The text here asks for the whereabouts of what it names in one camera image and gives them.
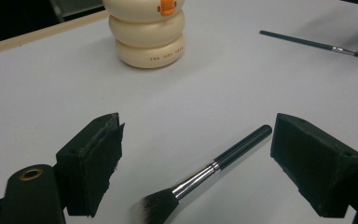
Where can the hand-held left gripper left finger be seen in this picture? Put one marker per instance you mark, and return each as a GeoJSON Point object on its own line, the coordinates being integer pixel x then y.
{"type": "Point", "coordinates": [90, 165]}

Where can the thin black spoolie brush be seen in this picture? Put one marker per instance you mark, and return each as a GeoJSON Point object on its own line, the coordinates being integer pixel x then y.
{"type": "Point", "coordinates": [307, 42]}

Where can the cream duck-faced brush holder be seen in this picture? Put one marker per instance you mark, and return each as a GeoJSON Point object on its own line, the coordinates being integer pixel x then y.
{"type": "Point", "coordinates": [147, 37]}

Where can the black powder makeup brush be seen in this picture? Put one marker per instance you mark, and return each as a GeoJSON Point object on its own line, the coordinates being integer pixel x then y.
{"type": "Point", "coordinates": [199, 174]}

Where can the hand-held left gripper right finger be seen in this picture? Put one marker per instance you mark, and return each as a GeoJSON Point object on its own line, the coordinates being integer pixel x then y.
{"type": "Point", "coordinates": [313, 165]}

